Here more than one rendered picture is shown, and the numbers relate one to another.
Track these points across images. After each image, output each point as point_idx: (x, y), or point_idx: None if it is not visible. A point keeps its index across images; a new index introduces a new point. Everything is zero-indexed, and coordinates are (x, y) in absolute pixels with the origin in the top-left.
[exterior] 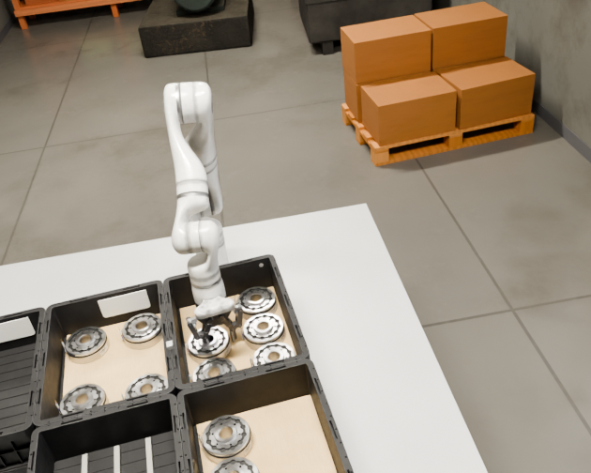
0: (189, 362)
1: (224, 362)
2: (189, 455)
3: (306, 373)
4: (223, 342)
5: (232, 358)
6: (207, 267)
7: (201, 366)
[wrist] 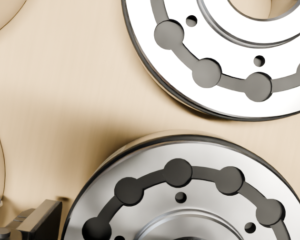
0: None
1: (166, 39)
2: None
3: None
4: (107, 206)
5: (105, 119)
6: None
7: None
